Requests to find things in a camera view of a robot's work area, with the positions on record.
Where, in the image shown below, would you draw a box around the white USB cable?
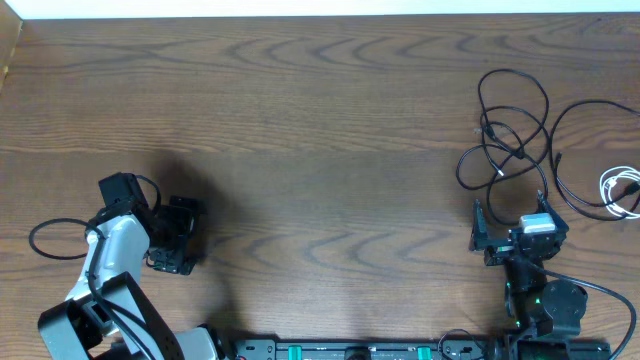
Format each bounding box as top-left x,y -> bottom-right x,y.
598,166 -> 640,220

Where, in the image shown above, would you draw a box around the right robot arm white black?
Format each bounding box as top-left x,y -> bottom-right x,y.
470,193 -> 588,359

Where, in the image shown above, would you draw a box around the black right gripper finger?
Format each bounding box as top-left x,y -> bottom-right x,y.
536,191 -> 569,234
469,200 -> 489,251

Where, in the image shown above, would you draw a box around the cardboard box side panel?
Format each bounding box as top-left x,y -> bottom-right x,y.
0,0 -> 23,88

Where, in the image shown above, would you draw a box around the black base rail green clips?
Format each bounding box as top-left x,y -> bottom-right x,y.
219,328 -> 614,360

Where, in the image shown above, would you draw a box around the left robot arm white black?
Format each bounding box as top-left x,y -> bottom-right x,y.
37,195 -> 223,359

